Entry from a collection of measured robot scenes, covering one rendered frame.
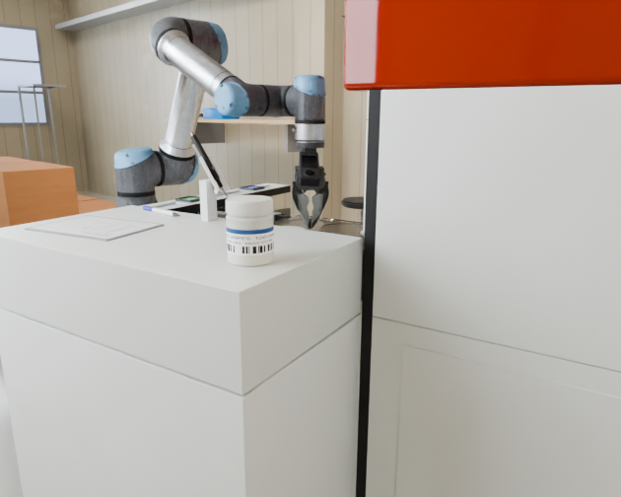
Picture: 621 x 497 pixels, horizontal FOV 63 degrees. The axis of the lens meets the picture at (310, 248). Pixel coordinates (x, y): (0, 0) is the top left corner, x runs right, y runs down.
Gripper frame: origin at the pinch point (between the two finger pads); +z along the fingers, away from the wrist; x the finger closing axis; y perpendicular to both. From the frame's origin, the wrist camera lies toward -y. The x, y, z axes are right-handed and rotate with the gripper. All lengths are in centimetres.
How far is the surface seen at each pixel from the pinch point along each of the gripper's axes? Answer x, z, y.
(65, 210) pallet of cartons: 146, 36, 221
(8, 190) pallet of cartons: 170, 19, 200
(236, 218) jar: 15, -12, -52
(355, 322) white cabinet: -5.6, 10.9, -37.1
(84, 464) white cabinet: 44, 36, -41
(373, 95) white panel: -7.6, -29.6, -36.4
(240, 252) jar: 14, -7, -53
